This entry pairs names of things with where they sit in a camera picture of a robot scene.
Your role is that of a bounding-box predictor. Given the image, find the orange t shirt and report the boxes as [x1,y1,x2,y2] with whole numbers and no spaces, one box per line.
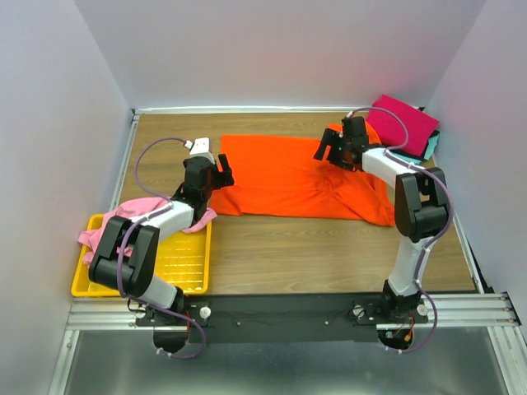
[211,135,395,226]

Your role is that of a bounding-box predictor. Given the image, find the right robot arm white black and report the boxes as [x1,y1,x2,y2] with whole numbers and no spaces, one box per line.
[314,117,454,323]

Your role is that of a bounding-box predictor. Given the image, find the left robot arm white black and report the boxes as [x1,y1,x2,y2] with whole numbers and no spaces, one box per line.
[88,154,235,325]

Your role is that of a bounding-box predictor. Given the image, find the folded magenta t shirt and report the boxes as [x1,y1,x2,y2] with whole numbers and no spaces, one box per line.
[366,95,440,160]

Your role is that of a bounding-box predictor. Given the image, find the folded teal t shirt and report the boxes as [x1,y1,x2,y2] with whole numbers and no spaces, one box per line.
[389,133,441,168]

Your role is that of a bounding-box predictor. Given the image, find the yellow plastic tray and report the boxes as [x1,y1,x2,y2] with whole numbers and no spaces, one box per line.
[71,223,212,298]

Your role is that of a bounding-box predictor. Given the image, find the pink t shirt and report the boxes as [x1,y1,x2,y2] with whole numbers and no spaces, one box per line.
[78,197,217,267]

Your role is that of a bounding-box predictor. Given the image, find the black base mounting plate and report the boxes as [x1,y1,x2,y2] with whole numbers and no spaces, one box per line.
[135,292,431,352]

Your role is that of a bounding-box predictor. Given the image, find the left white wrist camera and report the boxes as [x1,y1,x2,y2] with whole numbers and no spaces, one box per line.
[183,137,215,164]

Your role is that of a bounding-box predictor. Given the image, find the aluminium frame rail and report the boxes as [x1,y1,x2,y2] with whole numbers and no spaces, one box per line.
[66,294,520,331]

